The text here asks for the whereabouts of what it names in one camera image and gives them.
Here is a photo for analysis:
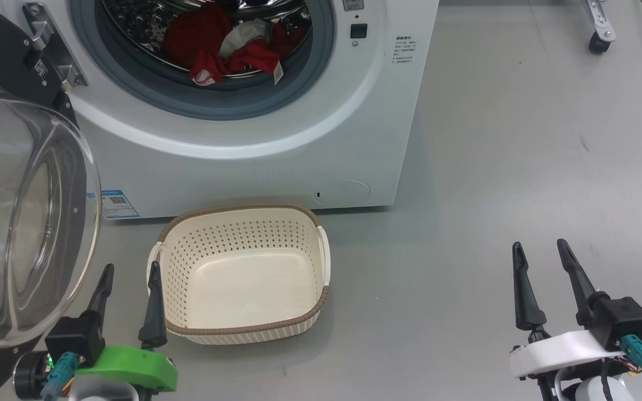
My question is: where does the cream perforated laundry basket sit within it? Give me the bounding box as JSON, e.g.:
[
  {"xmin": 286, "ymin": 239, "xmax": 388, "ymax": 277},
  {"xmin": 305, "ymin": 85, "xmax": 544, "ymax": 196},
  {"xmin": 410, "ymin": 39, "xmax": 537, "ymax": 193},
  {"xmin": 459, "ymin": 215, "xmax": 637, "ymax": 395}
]
[{"xmin": 147, "ymin": 203, "xmax": 331, "ymax": 345}]

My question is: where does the blue energy label sticker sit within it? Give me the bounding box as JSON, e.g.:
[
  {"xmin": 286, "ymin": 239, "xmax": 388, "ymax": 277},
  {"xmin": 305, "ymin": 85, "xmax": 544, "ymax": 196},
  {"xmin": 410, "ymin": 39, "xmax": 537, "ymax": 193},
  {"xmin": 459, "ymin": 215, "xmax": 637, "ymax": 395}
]
[{"xmin": 100, "ymin": 190, "xmax": 140, "ymax": 220}]

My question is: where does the metal door hinge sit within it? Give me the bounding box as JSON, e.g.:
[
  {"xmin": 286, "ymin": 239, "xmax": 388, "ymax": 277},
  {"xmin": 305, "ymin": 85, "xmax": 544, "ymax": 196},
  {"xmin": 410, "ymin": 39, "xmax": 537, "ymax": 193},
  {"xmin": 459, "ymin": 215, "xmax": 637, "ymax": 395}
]
[{"xmin": 22, "ymin": 2, "xmax": 88, "ymax": 91}]

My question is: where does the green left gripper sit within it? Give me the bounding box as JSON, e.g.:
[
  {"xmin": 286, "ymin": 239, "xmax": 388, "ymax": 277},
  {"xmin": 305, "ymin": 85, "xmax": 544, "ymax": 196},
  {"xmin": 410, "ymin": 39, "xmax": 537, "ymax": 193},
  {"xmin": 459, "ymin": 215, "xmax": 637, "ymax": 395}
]
[{"xmin": 13, "ymin": 261, "xmax": 179, "ymax": 399}]

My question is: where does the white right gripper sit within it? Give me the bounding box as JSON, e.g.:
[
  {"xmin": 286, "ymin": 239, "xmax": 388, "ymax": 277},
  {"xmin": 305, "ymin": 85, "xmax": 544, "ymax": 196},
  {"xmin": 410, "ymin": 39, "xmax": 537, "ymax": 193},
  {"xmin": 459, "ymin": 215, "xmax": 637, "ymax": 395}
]
[{"xmin": 509, "ymin": 238, "xmax": 642, "ymax": 388}]

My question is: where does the white front-load washing machine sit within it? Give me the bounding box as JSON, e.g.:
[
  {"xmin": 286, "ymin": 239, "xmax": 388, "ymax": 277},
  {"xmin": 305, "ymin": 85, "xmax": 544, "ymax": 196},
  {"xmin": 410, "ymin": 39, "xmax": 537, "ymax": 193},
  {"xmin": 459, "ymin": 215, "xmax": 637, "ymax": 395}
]
[{"xmin": 0, "ymin": 0, "xmax": 440, "ymax": 221}]

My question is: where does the red and white garment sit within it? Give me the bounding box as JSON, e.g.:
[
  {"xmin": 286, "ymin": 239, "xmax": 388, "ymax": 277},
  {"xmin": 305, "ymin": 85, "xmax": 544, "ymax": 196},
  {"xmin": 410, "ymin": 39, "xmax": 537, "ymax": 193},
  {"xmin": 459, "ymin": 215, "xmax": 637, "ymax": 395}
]
[{"xmin": 163, "ymin": 3, "xmax": 309, "ymax": 87}]

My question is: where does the small text sticker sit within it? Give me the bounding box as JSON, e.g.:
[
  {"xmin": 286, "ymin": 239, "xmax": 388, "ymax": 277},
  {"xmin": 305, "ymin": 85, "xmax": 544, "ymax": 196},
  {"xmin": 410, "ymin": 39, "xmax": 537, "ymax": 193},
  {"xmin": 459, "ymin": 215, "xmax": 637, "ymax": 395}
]
[{"xmin": 395, "ymin": 35, "xmax": 418, "ymax": 66}]

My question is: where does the black caster wheel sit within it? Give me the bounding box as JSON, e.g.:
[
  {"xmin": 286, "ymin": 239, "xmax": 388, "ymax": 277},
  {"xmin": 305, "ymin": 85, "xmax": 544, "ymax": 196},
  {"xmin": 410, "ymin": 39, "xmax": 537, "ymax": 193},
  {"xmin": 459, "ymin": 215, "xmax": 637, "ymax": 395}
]
[{"xmin": 589, "ymin": 32, "xmax": 612, "ymax": 55}]

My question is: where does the washing machine glass door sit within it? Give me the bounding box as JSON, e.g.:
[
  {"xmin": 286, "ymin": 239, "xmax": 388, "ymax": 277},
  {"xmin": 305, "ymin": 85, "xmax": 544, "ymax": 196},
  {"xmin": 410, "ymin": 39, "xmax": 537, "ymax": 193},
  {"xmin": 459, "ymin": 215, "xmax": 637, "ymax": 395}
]
[{"xmin": 0, "ymin": 0, "xmax": 103, "ymax": 401}]

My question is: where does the grey oval filter access cover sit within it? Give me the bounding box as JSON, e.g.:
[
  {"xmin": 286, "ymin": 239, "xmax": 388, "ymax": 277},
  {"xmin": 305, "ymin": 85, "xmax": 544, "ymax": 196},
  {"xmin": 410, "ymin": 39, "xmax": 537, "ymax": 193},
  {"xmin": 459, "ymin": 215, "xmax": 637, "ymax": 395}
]
[{"xmin": 314, "ymin": 179, "xmax": 372, "ymax": 207}]

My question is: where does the metal cart leg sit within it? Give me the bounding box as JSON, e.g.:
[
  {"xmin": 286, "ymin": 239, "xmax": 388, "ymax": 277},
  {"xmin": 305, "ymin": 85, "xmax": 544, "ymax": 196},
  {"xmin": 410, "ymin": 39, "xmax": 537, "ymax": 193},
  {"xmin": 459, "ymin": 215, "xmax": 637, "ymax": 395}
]
[{"xmin": 582, "ymin": 0, "xmax": 617, "ymax": 41}]

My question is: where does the teal left camera connector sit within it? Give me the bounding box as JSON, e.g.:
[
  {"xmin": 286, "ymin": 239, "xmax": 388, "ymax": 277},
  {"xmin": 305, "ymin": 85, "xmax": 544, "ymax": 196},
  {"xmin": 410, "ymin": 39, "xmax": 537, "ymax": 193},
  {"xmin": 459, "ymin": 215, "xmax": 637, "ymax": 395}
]
[{"xmin": 41, "ymin": 352, "xmax": 80, "ymax": 401}]

